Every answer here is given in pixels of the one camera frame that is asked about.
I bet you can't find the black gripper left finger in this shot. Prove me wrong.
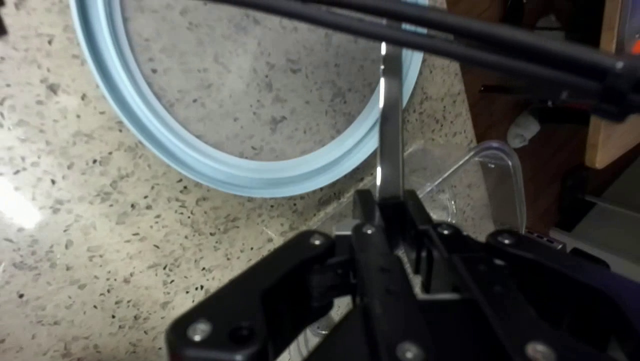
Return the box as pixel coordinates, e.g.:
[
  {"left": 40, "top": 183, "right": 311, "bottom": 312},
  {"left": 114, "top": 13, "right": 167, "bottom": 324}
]
[{"left": 166, "top": 188, "right": 427, "bottom": 361}]

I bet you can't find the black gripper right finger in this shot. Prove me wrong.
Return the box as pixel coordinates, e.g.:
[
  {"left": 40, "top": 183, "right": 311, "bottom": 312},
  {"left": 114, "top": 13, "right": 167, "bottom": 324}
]
[{"left": 380, "top": 188, "right": 632, "bottom": 361}]

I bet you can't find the metal spoon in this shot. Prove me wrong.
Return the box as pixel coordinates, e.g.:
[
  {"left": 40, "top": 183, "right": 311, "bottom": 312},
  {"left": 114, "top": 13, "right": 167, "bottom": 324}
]
[{"left": 374, "top": 37, "right": 405, "bottom": 203}]

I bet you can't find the clear plastic container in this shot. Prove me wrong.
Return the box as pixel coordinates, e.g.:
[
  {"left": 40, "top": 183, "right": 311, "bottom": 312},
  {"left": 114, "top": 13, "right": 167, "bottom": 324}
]
[{"left": 401, "top": 138, "right": 528, "bottom": 236}]

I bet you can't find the round clear lid blue rim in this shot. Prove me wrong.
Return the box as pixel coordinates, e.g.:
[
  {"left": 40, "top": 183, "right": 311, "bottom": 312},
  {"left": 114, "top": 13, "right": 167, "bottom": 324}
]
[{"left": 67, "top": 0, "right": 427, "bottom": 201}]

